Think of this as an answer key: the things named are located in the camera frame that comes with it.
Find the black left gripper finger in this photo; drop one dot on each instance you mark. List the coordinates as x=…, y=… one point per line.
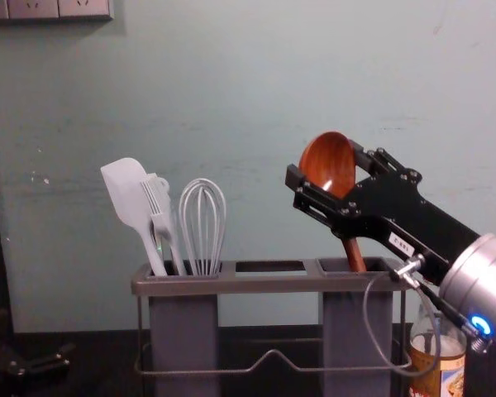
x=41, y=364

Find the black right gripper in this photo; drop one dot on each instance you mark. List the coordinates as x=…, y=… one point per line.
x=397, y=211

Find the brown wooden spoon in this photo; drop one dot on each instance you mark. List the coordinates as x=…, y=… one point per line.
x=328, y=161

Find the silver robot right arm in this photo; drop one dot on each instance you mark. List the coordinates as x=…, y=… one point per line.
x=479, y=273

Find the black table cloth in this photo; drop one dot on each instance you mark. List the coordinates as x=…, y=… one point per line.
x=95, y=372

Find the grey plastic rack bin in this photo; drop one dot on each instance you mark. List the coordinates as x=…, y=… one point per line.
x=351, y=331
x=184, y=343

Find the grey silicone whisk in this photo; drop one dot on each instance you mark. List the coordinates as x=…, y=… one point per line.
x=202, y=223

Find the grey utensil with loop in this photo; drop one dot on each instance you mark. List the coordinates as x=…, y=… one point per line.
x=174, y=248

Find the grey silicone spatula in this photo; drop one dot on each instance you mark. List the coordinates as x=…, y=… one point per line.
x=122, y=186

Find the grey silicone fork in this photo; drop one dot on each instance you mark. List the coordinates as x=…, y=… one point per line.
x=151, y=198

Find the glass bottle with yellow label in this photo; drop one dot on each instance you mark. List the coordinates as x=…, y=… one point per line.
x=425, y=364

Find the grey wall socket panel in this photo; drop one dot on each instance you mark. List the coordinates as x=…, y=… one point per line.
x=45, y=9

